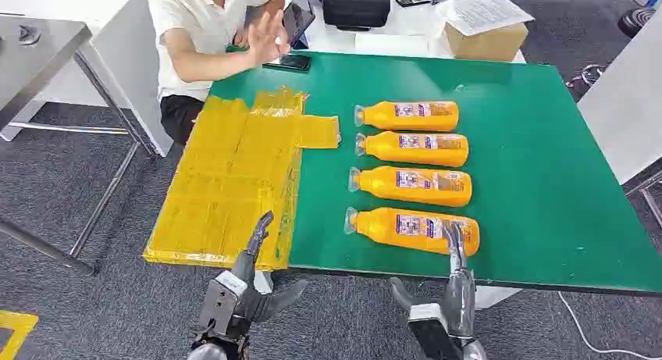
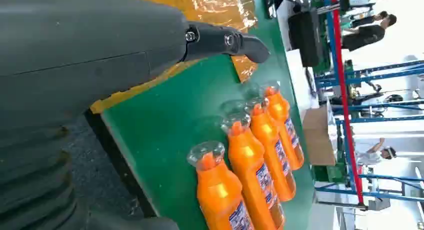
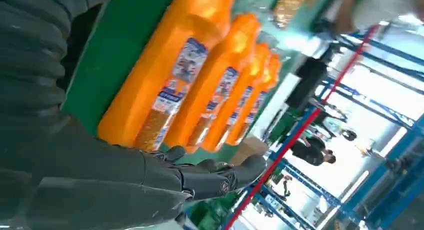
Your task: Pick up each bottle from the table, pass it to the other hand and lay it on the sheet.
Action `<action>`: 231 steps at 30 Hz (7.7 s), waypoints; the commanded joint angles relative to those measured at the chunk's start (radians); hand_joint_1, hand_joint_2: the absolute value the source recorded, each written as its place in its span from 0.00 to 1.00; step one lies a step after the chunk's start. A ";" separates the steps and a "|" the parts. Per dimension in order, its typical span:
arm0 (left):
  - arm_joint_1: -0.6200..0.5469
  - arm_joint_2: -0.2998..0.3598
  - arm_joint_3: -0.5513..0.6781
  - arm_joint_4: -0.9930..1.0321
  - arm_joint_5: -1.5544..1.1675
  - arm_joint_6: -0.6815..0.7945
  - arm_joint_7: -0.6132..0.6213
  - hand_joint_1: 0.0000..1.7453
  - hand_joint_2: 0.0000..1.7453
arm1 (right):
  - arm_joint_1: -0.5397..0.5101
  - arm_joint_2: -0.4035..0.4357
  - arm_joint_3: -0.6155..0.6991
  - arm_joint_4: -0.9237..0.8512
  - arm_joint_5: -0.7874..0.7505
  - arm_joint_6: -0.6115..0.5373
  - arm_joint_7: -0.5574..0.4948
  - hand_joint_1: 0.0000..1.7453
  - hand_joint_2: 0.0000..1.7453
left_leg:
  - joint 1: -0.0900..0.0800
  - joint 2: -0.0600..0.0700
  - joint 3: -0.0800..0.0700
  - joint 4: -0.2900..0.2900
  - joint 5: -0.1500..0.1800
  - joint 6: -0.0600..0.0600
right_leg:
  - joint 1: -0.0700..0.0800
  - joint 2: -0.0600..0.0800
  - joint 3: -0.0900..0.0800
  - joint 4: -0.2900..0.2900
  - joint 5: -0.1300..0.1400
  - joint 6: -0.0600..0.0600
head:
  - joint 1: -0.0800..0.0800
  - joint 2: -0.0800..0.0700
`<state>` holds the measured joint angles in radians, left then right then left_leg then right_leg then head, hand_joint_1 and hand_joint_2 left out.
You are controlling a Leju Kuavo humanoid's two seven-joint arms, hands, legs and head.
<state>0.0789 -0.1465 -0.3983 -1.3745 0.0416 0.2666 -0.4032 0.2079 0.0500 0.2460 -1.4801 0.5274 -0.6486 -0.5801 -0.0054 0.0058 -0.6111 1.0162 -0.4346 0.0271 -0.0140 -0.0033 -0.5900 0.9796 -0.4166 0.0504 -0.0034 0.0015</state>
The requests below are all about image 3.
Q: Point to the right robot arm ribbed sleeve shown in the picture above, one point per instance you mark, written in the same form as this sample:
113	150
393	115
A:
30	56

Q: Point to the black boxy object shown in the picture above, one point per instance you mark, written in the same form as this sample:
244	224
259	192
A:
308	79

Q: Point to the golden grainy object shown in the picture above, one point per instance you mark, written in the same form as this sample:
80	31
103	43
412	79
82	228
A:
288	7

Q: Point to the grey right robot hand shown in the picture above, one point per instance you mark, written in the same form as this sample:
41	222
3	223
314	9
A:
99	188

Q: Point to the blue metal shelving rack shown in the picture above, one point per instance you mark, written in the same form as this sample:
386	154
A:
397	162

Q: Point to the brown cardboard box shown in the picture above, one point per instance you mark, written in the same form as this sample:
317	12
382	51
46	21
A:
248	149

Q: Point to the red horizontal bar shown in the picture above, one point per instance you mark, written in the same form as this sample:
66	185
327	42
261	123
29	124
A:
298	136

